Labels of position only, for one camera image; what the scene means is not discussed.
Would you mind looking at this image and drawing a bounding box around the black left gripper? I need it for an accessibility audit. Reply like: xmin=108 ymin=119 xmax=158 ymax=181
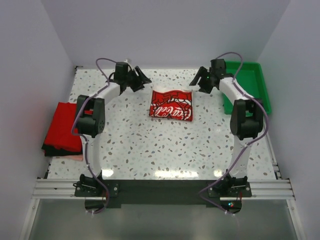
xmin=124 ymin=66 xmax=152 ymax=93

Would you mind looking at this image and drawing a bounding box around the aluminium rail frame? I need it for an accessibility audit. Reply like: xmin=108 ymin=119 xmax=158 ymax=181
xmin=18 ymin=119 xmax=308 ymax=240

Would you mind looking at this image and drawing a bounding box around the red folded t shirt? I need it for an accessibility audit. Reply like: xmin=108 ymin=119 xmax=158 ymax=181
xmin=43 ymin=102 xmax=82 ymax=152

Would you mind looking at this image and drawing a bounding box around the white t shirt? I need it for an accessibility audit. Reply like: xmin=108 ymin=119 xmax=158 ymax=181
xmin=149 ymin=85 xmax=194 ymax=122

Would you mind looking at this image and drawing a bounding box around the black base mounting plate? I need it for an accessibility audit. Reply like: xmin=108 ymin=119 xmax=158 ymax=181
xmin=73 ymin=175 xmax=253 ymax=214

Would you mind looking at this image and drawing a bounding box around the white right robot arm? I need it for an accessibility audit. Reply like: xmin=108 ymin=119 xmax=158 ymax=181
xmin=189 ymin=58 xmax=266 ymax=197

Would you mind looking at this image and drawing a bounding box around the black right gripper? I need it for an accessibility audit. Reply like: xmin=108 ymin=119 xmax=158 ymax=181
xmin=189 ymin=66 xmax=215 ymax=94

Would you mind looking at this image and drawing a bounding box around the green plastic tray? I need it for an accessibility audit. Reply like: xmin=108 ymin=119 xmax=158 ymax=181
xmin=223 ymin=60 xmax=272 ymax=115

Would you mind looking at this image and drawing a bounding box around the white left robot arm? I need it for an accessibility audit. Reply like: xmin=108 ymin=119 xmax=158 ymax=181
xmin=71 ymin=57 xmax=152 ymax=199

